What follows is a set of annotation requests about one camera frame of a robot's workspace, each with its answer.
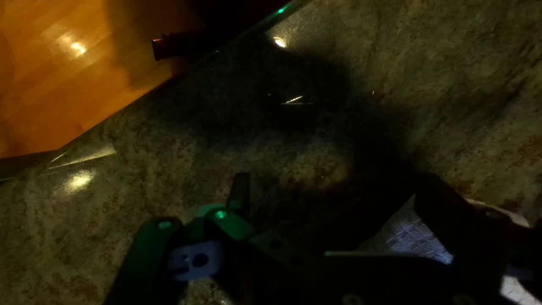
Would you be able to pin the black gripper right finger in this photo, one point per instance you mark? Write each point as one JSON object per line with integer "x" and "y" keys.
{"x": 467, "y": 230}

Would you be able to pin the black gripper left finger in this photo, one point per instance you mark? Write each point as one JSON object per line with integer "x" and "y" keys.
{"x": 144, "y": 255}

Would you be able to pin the white printed paper sheet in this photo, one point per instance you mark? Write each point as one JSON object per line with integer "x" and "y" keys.
{"x": 408, "y": 233}

